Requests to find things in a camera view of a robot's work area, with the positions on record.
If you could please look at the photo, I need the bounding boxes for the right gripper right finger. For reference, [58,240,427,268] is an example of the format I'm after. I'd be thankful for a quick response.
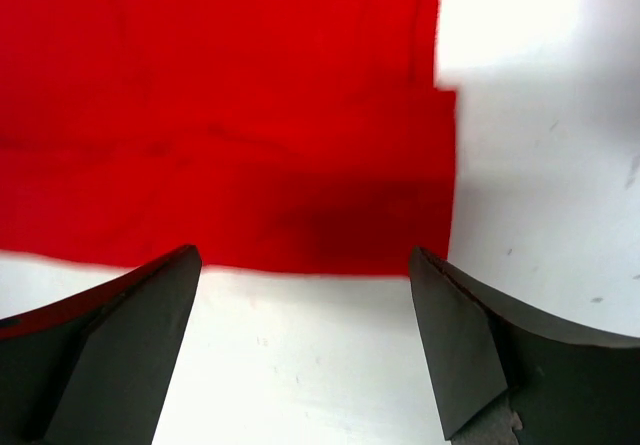
[409,248,639,444]

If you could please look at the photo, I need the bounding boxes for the red t shirt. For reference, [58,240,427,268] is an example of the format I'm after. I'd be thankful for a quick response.
[1,0,456,275]

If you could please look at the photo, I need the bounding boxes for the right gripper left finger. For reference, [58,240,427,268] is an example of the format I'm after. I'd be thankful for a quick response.
[1,245,202,445]

